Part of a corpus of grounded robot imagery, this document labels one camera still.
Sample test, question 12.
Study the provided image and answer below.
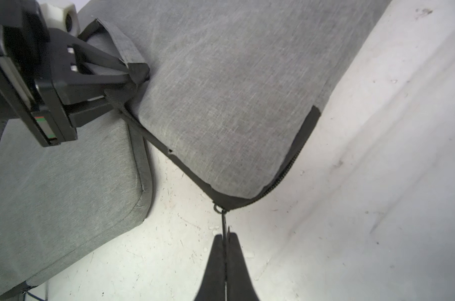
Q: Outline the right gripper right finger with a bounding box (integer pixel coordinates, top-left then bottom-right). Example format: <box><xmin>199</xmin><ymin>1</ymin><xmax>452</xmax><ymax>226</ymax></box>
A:
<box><xmin>226</xmin><ymin>232</ymin><xmax>259</xmax><ymax>301</ymax></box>

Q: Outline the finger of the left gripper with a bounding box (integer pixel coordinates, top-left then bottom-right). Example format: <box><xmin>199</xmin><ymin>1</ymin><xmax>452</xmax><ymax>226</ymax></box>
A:
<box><xmin>65</xmin><ymin>97</ymin><xmax>113</xmax><ymax>128</ymax></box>
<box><xmin>52</xmin><ymin>28</ymin><xmax>130</xmax><ymax>105</ymax></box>

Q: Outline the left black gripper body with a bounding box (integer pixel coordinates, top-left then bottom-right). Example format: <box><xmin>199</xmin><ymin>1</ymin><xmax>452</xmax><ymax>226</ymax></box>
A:
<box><xmin>0</xmin><ymin>1</ymin><xmax>78</xmax><ymax>147</ymax></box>

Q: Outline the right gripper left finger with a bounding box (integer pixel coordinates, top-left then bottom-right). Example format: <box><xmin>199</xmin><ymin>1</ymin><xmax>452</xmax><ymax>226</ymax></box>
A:
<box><xmin>194</xmin><ymin>235</ymin><xmax>226</xmax><ymax>301</ymax></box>

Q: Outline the grey laptop bag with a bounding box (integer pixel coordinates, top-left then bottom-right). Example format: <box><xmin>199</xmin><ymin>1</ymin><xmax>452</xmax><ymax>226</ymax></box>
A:
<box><xmin>0</xmin><ymin>112</ymin><xmax>153</xmax><ymax>297</ymax></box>
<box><xmin>79</xmin><ymin>1</ymin><xmax>389</xmax><ymax>211</ymax></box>

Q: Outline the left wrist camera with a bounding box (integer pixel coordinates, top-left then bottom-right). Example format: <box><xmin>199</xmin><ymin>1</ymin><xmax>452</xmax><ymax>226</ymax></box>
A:
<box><xmin>38</xmin><ymin>0</ymin><xmax>81</xmax><ymax>36</ymax></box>

